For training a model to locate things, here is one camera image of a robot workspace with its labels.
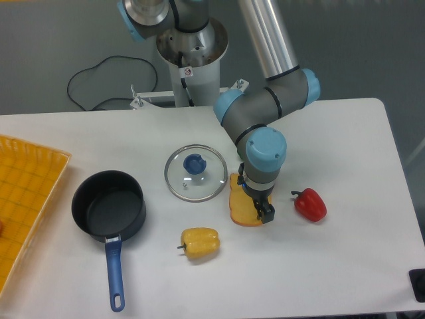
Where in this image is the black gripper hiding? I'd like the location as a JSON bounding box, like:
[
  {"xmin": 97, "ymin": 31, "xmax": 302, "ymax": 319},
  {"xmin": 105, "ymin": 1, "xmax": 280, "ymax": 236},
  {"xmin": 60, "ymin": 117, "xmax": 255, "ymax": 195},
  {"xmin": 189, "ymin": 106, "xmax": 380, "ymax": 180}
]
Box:
[{"xmin": 236, "ymin": 162, "xmax": 275, "ymax": 224}]

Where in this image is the orange bread slice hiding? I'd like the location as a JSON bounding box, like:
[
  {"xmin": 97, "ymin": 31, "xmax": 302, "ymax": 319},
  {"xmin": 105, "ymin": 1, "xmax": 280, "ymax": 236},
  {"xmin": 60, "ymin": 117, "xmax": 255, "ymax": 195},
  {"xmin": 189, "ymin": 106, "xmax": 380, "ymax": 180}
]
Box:
[{"xmin": 229, "ymin": 173, "xmax": 263, "ymax": 227}]

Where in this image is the black saucepan blue handle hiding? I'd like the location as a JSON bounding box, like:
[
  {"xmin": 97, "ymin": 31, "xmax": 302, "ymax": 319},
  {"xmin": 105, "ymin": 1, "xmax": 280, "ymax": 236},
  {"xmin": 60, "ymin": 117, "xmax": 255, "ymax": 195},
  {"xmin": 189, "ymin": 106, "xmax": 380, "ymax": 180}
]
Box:
[{"xmin": 71, "ymin": 170, "xmax": 146, "ymax": 312}]

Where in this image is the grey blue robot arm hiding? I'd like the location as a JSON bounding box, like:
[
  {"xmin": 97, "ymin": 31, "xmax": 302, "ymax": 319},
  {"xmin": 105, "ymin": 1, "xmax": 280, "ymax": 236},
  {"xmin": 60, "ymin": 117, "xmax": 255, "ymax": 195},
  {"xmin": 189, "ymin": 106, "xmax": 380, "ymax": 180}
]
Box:
[{"xmin": 118, "ymin": 1, "xmax": 321, "ymax": 223}]

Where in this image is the red bell pepper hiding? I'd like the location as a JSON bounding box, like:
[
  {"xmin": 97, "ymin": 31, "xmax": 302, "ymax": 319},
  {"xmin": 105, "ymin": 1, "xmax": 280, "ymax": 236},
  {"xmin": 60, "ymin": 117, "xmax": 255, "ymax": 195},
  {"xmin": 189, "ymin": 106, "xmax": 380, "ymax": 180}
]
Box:
[{"xmin": 291, "ymin": 188, "xmax": 327, "ymax": 223}]

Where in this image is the green bell pepper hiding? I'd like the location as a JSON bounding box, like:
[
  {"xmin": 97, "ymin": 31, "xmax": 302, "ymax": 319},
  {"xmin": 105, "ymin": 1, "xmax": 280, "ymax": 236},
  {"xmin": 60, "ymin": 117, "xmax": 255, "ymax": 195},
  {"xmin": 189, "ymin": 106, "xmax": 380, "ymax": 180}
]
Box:
[{"xmin": 237, "ymin": 152, "xmax": 244, "ymax": 162}]

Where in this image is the yellow bell pepper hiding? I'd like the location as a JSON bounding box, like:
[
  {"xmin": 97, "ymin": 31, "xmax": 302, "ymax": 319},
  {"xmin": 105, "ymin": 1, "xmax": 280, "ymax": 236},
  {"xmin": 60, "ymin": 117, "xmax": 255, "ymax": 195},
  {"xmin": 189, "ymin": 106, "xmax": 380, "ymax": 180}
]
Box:
[{"xmin": 177, "ymin": 227, "xmax": 220, "ymax": 260}]

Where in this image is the glass lid blue knob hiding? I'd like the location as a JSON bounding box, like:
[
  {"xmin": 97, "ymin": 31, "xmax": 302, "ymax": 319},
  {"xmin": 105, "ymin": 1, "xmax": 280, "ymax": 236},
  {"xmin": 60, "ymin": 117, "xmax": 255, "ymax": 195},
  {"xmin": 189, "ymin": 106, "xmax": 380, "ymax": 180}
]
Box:
[{"xmin": 164, "ymin": 144, "xmax": 228, "ymax": 203}]

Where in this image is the black device table corner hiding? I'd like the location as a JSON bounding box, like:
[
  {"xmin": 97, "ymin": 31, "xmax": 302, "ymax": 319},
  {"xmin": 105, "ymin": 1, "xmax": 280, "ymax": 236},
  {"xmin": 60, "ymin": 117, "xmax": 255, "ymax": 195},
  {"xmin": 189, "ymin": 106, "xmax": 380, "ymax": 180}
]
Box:
[{"xmin": 408, "ymin": 268, "xmax": 425, "ymax": 302}]

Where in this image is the yellow plastic basket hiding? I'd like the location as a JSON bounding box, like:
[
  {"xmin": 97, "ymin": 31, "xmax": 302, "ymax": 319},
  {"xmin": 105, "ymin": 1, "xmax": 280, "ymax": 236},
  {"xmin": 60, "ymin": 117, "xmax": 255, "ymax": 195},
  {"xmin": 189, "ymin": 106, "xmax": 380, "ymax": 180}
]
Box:
[{"xmin": 1, "ymin": 135, "xmax": 72, "ymax": 292}]

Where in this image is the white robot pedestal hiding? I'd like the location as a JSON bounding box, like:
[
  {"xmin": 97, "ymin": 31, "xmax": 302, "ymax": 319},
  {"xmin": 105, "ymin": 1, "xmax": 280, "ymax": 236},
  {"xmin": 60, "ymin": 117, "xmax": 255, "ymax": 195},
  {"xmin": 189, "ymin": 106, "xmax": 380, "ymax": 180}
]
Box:
[{"xmin": 129, "ymin": 18, "xmax": 317, "ymax": 110}]

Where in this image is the black cable on floor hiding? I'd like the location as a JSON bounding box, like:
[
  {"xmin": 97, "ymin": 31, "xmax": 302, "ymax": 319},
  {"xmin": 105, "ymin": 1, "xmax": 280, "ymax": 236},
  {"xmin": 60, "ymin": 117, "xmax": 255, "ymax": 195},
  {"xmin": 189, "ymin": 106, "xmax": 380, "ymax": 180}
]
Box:
[{"xmin": 67, "ymin": 54, "xmax": 159, "ymax": 112}]

